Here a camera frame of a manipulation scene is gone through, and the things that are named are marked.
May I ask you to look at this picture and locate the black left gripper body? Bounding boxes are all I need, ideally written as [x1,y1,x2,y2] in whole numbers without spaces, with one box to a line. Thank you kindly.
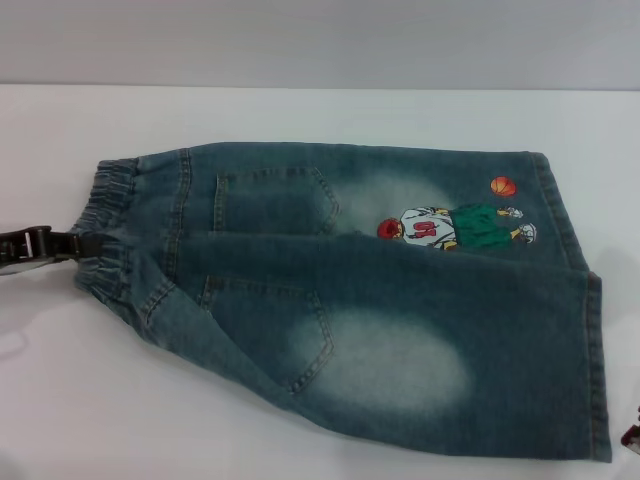
[0,225,66,269]

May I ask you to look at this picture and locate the blue denim shorts with print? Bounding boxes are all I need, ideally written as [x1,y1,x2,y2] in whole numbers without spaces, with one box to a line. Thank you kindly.
[72,142,614,464]

